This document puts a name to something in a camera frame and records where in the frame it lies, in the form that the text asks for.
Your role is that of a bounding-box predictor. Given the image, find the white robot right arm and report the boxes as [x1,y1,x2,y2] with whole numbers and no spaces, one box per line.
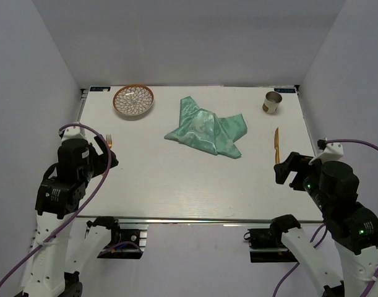
[270,139,378,296]

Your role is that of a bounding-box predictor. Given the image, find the gold fork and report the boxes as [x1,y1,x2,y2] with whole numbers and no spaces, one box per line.
[106,134,113,149]

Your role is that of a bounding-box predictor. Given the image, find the gold knife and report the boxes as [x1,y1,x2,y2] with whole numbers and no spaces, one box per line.
[274,128,280,164]

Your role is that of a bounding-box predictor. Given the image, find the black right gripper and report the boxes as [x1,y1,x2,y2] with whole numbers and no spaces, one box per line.
[273,150,332,211]

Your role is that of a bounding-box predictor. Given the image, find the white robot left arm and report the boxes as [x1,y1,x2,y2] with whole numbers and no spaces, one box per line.
[19,123,122,296]

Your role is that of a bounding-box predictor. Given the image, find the blue label sticker right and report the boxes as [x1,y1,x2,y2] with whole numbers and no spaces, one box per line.
[274,88,296,93]

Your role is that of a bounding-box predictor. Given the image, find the blue label sticker left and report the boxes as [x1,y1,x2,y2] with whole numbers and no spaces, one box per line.
[89,86,111,92]

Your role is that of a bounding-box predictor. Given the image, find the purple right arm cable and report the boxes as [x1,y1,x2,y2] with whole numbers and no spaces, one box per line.
[272,139,378,297]

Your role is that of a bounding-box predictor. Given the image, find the blue label sticker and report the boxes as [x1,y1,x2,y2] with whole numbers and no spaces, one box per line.
[89,86,111,92]
[274,88,296,93]

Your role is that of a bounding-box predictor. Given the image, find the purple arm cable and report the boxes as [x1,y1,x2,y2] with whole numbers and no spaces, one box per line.
[0,123,113,297]
[272,139,378,297]

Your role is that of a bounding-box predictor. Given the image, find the patterned orange rim plate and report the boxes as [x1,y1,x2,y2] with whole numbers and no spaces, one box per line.
[113,84,155,120]

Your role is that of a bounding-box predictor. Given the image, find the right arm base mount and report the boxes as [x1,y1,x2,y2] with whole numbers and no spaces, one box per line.
[244,228,297,264]

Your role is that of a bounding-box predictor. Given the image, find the metal cup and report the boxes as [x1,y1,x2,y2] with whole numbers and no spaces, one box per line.
[262,91,282,114]

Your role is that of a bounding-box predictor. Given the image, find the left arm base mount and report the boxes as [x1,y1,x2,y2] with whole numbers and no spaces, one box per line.
[86,217,145,260]

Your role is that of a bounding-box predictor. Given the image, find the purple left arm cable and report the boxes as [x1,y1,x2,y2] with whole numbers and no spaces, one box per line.
[0,123,113,297]

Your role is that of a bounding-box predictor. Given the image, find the green satin cloth napkin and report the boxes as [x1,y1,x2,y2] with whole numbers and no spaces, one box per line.
[164,97,247,159]

